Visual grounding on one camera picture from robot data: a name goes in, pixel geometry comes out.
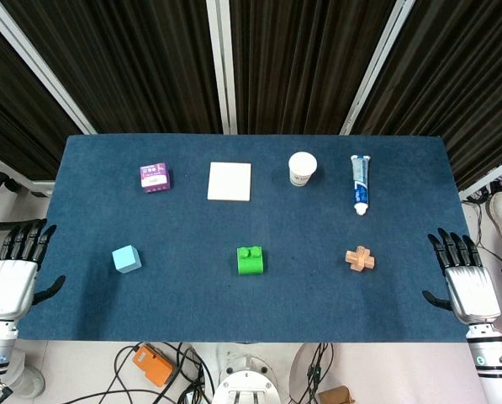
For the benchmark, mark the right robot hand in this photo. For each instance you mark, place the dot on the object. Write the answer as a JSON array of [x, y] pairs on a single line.
[[471, 290]]

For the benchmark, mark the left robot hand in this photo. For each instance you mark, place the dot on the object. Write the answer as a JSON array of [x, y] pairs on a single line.
[[7, 286]]

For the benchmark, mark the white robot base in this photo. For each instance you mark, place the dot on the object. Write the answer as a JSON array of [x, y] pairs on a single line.
[[246, 385]]

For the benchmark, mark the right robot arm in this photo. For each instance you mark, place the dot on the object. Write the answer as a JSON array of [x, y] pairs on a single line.
[[491, 362]]

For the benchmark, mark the wooden cross puzzle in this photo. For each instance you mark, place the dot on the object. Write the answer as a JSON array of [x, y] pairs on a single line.
[[359, 258]]

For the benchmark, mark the white square tile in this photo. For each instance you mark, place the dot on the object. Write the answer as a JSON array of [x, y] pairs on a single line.
[[229, 181]]

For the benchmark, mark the round grey floor stand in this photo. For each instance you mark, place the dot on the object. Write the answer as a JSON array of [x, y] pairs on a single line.
[[23, 379]]

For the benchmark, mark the light blue cube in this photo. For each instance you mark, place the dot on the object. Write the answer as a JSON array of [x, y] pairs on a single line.
[[126, 259]]

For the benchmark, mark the blue white toothpaste tube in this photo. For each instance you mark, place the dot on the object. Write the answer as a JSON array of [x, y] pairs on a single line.
[[360, 185]]

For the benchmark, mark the orange electronic box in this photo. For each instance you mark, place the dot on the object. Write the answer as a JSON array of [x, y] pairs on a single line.
[[153, 365]]

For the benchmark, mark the purple printed box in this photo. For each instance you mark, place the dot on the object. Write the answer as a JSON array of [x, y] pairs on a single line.
[[155, 178]]

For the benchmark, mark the white paper cup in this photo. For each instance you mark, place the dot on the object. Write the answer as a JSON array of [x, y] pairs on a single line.
[[302, 169]]

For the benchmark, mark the blue table cloth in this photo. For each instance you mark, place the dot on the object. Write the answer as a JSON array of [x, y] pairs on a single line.
[[250, 294]]

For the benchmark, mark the green toy brick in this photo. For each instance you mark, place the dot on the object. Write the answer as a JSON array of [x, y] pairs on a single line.
[[251, 261]]

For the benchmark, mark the black curtain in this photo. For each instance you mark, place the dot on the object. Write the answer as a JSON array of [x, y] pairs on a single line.
[[297, 63]]

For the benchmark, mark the white frame post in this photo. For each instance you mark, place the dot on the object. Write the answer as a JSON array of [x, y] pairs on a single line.
[[222, 67], [378, 67], [36, 67]]

